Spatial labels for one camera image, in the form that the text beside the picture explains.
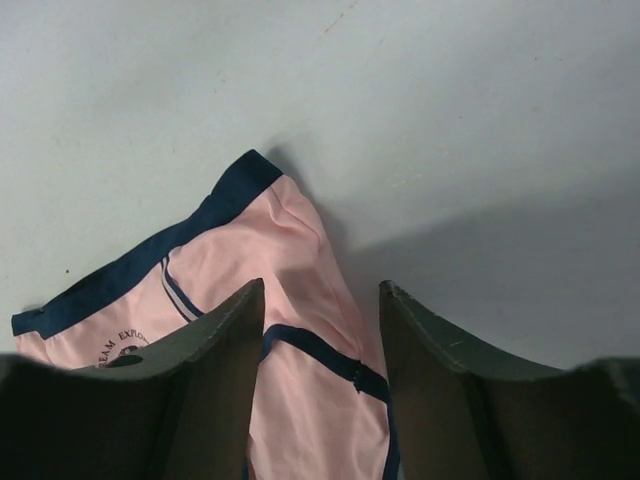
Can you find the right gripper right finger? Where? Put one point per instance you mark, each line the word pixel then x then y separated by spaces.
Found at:
pixel 465 409

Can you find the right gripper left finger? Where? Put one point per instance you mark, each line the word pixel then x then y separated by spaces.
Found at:
pixel 179 408

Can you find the pink underwear navy trim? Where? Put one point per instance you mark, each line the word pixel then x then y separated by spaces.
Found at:
pixel 321 407

